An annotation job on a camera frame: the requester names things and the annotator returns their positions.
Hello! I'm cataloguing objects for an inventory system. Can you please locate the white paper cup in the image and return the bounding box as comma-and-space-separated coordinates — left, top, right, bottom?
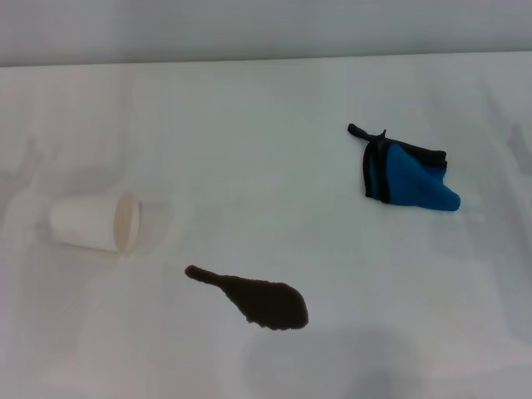
49, 190, 143, 257

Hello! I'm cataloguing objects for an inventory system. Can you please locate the blue rag with black trim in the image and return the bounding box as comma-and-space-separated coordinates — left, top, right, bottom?
347, 122, 462, 214

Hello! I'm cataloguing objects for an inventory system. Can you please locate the black water stain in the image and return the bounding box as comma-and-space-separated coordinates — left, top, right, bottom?
184, 264, 310, 333

